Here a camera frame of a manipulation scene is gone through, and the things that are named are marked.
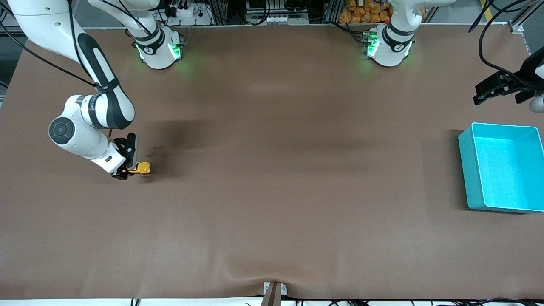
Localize teal plastic storage box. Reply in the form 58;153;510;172
458;122;544;214

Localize pile of orange packets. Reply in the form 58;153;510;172
339;0;427;24

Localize brown table mat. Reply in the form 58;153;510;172
0;24;544;300

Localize white power strip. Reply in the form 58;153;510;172
164;0;214;26

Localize grey electronics unit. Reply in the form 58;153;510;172
246;0;310;26

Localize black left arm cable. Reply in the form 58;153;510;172
467;0;544;85

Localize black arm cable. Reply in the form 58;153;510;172
467;0;544;85
0;0;100;88

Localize aluminium frame profile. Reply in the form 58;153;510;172
508;0;544;34

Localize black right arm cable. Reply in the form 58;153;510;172
0;0;100;88

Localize small metal table bracket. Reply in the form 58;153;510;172
263;282;287;296

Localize brown camera post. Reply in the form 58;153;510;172
260;284;283;306

